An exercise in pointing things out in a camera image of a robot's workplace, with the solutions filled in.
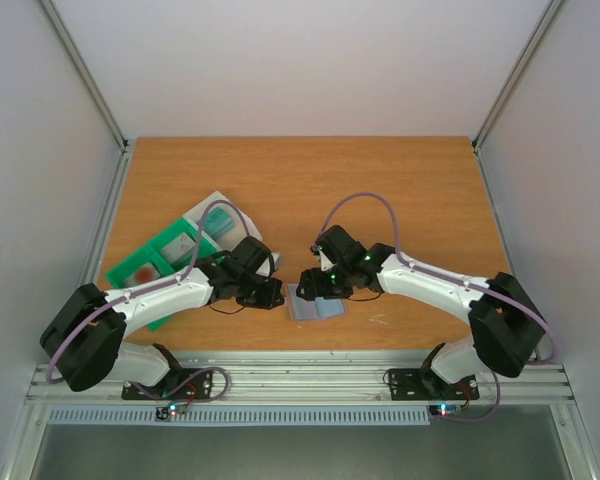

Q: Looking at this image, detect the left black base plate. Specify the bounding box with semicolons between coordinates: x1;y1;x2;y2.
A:
121;368;214;401

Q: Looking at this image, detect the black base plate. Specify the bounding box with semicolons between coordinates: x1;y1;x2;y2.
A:
121;368;214;401
382;368;480;401

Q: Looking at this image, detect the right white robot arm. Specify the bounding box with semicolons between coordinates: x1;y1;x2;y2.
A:
296;226;548;397

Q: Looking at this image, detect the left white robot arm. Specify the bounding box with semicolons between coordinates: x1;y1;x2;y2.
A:
40;236;284;399

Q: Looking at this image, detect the red patterned card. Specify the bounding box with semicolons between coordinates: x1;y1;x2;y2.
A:
130;263;160;285

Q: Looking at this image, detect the blue card holder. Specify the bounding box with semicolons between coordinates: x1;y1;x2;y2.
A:
285;283;346;322

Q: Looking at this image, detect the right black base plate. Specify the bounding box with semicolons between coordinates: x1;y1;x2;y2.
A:
382;368;480;401

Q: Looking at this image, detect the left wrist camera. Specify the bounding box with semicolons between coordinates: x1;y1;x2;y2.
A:
258;252;283;277

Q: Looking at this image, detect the clear plastic bin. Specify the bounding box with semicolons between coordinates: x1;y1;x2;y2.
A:
183;191;263;250

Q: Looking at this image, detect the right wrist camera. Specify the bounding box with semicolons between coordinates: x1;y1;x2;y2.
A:
310;245;334;272

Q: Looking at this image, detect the grey slotted cable duct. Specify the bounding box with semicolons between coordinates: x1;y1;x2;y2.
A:
47;405;430;427

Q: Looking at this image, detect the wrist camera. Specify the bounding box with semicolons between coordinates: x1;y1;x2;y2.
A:
310;245;334;272
258;252;283;277

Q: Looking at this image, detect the grey card in tray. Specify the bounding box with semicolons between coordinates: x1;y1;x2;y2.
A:
159;232;195;268

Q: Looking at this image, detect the green plastic tray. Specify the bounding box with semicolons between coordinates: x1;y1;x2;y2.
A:
104;215;221;333

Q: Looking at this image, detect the teal card stack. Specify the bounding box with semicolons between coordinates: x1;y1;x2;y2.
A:
203;207;235;240

